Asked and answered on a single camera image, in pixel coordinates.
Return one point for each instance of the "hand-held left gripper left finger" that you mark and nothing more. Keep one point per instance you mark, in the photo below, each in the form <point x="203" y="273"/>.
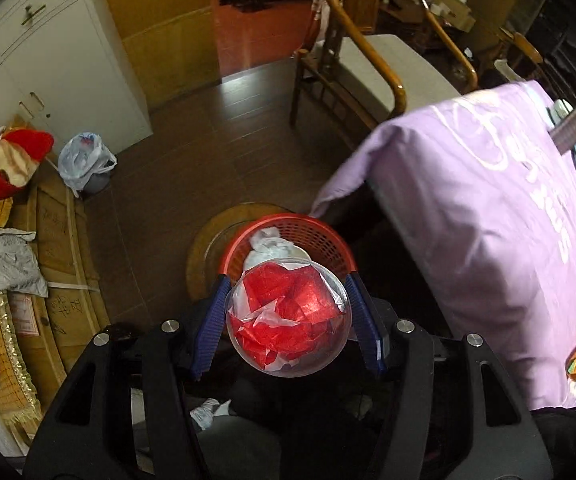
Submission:
<point x="210" y="330"/>

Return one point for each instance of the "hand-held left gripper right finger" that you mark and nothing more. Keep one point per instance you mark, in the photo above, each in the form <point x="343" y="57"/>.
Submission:
<point x="365" y="325"/>

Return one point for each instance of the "clear plastic cup red wrappers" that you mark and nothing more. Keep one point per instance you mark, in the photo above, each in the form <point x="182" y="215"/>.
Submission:
<point x="288" y="315"/>

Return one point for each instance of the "red plastic mesh basket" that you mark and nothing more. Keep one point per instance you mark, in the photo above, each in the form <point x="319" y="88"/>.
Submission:
<point x="313" y="237"/>

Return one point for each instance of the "crumpled white tissue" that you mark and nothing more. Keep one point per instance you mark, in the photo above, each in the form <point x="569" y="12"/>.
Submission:
<point x="268" y="245"/>

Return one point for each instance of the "purple printed tablecloth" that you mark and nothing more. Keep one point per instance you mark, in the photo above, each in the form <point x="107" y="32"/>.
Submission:
<point x="443" y="210"/>

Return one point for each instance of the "bamboo mat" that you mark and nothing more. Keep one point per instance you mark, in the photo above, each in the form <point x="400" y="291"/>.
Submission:
<point x="58" y="240"/>

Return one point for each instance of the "white plastic bag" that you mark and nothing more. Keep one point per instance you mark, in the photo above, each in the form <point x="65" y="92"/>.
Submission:
<point x="85" y="162"/>

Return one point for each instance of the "grey cloth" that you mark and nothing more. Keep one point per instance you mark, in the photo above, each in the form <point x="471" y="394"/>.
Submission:
<point x="8" y="267"/>

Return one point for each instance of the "grey seat cushion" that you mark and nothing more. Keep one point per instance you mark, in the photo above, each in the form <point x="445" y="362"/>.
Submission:
<point x="393" y="70"/>

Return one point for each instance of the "red plush toy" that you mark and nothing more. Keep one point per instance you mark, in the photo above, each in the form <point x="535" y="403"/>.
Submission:
<point x="3" y="165"/>

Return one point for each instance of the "round-back wooden armchair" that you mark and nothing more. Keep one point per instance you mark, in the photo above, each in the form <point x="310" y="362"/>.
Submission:
<point x="348" y="60"/>

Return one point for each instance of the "cardboard box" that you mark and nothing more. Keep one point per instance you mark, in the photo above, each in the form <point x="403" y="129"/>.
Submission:
<point x="450" y="10"/>

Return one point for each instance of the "white cabinet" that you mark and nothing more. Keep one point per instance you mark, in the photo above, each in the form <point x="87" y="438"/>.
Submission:
<point x="53" y="55"/>

